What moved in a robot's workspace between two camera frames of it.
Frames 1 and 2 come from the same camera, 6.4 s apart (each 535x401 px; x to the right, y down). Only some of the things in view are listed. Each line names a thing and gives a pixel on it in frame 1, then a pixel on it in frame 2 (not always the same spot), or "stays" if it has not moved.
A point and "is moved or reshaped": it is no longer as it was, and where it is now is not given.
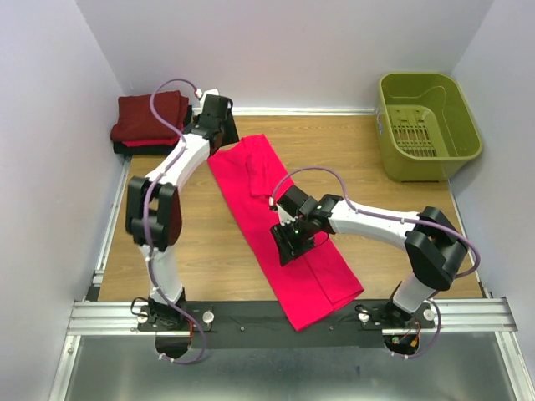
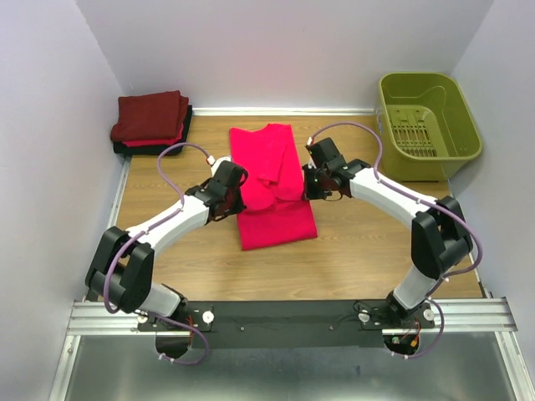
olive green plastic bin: (425, 128) stays
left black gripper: (231, 136) to (238, 206)
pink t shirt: (313, 283) is moved or reshaped
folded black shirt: (161, 149) stays
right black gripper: (280, 234) to (308, 193)
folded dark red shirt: (135, 120) stays
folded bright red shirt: (153, 143) stays
